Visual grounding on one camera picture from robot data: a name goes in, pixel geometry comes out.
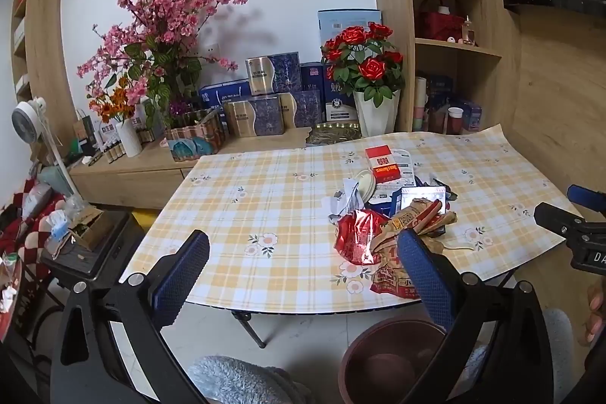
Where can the stacked pastel paper cups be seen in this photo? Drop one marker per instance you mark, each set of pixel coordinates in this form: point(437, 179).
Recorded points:
point(419, 106)

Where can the dark blue picture box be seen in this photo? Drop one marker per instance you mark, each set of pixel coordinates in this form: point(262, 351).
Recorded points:
point(440, 89)

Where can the patterned wooden planter box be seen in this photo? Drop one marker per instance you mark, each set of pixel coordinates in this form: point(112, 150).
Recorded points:
point(194, 141)

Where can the dark shiny small wrapper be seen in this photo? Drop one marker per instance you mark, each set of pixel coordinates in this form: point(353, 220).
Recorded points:
point(450, 194)

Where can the red gift basket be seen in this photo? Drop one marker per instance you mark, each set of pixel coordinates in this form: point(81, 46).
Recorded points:
point(440, 23)

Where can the brown striped snack packet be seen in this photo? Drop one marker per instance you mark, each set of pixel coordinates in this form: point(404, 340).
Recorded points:
point(421, 217)

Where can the white display box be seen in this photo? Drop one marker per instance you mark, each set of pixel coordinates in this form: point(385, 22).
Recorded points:
point(107, 128)
point(143, 120)

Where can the pink blossom arrangement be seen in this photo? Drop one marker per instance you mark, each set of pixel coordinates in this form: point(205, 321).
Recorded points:
point(156, 20)

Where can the white angular vase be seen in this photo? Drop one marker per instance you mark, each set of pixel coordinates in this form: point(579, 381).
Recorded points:
point(376, 113)

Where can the brown paper bag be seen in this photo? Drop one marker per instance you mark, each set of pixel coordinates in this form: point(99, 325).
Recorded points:
point(85, 128)

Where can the red foil wrapper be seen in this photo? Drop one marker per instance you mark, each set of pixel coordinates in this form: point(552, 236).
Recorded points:
point(362, 236)

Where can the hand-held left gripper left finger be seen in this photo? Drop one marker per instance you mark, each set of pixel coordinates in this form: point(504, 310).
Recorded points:
point(182, 276)

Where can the cream round plastic lid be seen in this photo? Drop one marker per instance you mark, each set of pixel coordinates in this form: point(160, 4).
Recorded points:
point(367, 188)

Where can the blue white long carton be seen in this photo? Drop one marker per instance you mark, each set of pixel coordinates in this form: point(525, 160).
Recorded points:
point(222, 94)

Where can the light blue large box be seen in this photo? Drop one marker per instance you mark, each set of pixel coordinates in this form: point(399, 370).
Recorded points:
point(348, 19)

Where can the person's left leg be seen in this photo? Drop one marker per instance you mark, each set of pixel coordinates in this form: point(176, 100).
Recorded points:
point(246, 380)

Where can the purple flowers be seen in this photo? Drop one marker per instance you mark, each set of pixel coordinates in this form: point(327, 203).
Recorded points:
point(180, 108)

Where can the dark red side table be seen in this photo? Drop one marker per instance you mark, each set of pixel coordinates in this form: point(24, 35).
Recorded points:
point(9, 290)

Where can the cardboard box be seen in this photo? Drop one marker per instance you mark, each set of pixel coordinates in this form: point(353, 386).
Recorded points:
point(92, 231)

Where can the red white checked blanket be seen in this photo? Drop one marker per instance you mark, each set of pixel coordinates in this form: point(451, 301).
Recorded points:
point(26, 238)

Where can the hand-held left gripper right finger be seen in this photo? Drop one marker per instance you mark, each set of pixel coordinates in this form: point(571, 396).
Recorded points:
point(426, 281)

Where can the gold blue gift box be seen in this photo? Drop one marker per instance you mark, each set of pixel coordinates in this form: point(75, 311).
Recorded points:
point(253, 116)
point(273, 73)
point(303, 108)

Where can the teal blue small box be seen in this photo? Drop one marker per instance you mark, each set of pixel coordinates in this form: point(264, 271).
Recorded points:
point(472, 116)

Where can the red cigarette pack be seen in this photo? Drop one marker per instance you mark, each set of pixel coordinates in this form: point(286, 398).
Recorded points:
point(383, 165)

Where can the brown plastic bin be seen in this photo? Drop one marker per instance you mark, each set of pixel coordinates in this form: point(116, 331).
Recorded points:
point(388, 366)

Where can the glass perfume bottle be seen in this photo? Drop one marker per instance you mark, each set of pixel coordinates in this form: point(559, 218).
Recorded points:
point(468, 32)

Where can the white paper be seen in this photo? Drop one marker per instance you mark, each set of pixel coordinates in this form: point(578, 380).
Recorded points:
point(347, 198)

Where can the yellow checked floral tablecloth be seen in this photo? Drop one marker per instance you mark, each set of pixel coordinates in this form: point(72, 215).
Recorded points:
point(265, 214)

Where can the row of small amber bottles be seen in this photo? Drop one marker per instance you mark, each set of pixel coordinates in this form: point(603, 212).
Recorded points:
point(113, 153)

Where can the wooden low cabinet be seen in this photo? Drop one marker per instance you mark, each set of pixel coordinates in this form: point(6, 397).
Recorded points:
point(132, 181)

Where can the white ribbed vase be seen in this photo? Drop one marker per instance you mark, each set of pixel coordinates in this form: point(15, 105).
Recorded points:
point(129, 138)

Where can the wooden shelf unit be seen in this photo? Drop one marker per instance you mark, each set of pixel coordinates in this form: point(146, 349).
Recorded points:
point(45, 53)
point(393, 6)

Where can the black side cart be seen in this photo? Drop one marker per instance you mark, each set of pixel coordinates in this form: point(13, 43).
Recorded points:
point(102, 262)

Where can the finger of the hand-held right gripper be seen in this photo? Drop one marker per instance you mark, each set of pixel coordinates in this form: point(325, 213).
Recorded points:
point(586, 195)
point(554, 219)

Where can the gold decorative tray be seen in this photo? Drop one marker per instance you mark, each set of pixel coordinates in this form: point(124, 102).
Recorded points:
point(331, 134)

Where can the white desk fan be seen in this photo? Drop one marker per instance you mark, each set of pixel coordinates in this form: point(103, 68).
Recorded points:
point(28, 114)

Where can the red rose bouquet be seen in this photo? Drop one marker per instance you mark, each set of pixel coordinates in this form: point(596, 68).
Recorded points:
point(364, 63)

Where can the blue box with white label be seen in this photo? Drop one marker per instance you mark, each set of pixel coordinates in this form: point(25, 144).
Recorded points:
point(338, 103)

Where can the brown packet with red print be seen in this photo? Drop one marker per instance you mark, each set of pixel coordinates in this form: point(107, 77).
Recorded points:
point(390, 274)

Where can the person's right hand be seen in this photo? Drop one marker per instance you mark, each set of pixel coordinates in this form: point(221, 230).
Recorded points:
point(597, 309)

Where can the black counter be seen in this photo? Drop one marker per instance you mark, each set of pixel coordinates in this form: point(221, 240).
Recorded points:
point(554, 1)

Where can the dark blue small box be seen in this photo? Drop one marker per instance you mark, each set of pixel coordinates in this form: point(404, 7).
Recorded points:
point(312, 76)

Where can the orange artificial flowers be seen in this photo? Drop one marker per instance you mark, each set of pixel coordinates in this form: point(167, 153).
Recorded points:
point(111, 106)

